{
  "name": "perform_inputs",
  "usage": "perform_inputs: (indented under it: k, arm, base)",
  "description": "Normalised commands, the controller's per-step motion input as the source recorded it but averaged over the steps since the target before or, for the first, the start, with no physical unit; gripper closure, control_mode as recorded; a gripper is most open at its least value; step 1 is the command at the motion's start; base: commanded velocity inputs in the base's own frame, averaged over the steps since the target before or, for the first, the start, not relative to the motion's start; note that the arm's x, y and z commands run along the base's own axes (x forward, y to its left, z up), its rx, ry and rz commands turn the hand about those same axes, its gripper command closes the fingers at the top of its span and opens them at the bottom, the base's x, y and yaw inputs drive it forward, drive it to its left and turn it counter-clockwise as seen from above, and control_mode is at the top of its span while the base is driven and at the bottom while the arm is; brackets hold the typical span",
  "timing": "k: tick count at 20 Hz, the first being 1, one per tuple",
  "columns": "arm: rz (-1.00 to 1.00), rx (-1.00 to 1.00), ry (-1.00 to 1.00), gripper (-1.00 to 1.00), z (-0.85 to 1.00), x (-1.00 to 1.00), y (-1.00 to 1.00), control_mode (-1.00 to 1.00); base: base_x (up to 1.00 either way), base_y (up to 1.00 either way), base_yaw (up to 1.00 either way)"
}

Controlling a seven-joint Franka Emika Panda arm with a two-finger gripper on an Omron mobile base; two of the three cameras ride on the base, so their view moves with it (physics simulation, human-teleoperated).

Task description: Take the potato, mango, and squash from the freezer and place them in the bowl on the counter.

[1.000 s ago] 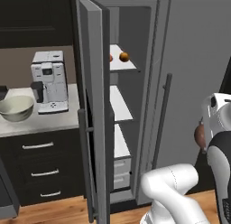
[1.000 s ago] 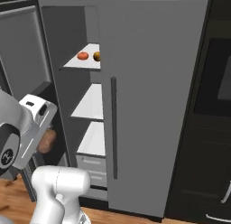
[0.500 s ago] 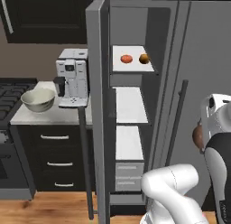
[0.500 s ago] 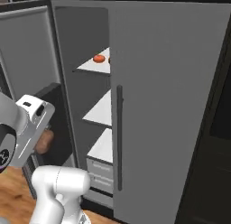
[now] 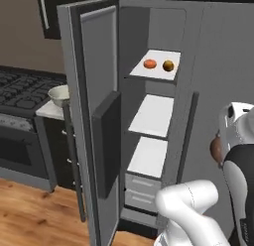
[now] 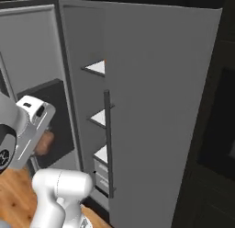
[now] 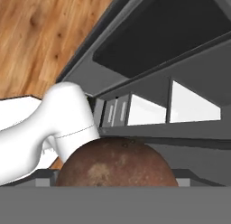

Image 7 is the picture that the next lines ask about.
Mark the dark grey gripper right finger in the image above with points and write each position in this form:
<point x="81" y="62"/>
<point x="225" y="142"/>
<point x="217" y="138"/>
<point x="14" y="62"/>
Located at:
<point x="192" y="175"/>

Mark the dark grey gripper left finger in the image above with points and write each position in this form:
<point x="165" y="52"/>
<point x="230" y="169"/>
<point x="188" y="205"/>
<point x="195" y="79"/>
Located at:
<point x="45" y="175"/>

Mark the brown potato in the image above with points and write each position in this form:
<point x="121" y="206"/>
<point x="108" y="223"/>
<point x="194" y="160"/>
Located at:
<point x="117" y="164"/>

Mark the white rounded object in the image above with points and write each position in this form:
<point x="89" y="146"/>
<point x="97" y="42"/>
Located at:
<point x="54" y="119"/>

